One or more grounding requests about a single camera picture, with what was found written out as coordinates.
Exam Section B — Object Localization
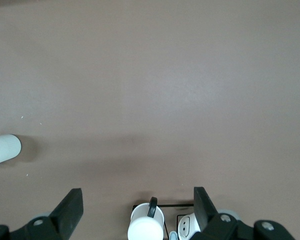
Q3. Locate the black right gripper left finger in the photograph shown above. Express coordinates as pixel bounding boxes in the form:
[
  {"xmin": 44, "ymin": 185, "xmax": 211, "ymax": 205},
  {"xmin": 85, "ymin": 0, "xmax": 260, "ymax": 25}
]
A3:
[{"xmin": 0, "ymin": 188, "xmax": 84, "ymax": 240}]

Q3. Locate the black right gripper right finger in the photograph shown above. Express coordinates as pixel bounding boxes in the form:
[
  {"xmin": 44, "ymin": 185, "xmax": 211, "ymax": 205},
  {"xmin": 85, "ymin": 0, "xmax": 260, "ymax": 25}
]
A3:
[{"xmin": 189, "ymin": 186, "xmax": 298, "ymax": 240}]

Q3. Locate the white mug with face print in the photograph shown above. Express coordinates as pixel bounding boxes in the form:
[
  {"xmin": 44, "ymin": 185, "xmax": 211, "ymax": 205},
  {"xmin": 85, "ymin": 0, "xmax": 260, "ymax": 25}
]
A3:
[{"xmin": 176, "ymin": 212, "xmax": 203, "ymax": 239}]

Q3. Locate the white mug with grey inside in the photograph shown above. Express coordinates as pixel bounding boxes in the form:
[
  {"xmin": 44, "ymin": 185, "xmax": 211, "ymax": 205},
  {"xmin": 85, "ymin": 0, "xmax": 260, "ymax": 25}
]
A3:
[{"xmin": 0, "ymin": 134, "xmax": 22, "ymax": 168}]

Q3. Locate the white mug with black handle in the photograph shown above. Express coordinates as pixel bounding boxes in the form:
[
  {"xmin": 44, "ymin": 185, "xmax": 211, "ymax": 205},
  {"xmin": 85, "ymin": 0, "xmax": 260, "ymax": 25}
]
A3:
[{"xmin": 127, "ymin": 196, "xmax": 165, "ymax": 240}]

